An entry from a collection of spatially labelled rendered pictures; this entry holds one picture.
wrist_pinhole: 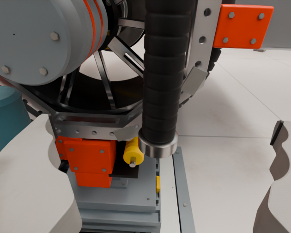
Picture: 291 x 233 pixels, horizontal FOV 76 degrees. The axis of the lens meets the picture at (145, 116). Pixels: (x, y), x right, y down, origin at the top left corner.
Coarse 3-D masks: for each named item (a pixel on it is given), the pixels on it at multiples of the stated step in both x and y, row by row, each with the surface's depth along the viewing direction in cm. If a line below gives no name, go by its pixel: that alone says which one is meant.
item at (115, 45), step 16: (112, 0) 41; (112, 16) 46; (112, 32) 44; (112, 48) 46; (128, 48) 46; (128, 64) 48; (64, 80) 51; (80, 80) 67; (96, 80) 71; (128, 80) 70; (48, 96) 52; (64, 96) 54; (80, 96) 59; (96, 96) 61; (112, 96) 53; (128, 96) 58; (80, 112) 54; (96, 112) 54; (112, 112) 53
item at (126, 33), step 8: (128, 0) 71; (136, 0) 71; (144, 0) 71; (128, 8) 73; (136, 8) 73; (144, 8) 72; (128, 16) 74; (136, 16) 74; (144, 16) 74; (120, 32) 77; (128, 32) 77; (136, 32) 77; (128, 40) 79; (136, 40) 79
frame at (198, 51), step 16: (208, 0) 31; (192, 16) 36; (208, 16) 33; (192, 32) 34; (208, 32) 34; (192, 48) 35; (208, 48) 35; (192, 64) 37; (0, 80) 45; (192, 80) 38; (32, 96) 48; (32, 112) 45; (48, 112) 49; (64, 112) 51; (64, 128) 47; (80, 128) 46; (96, 128) 46; (112, 128) 46; (128, 128) 45
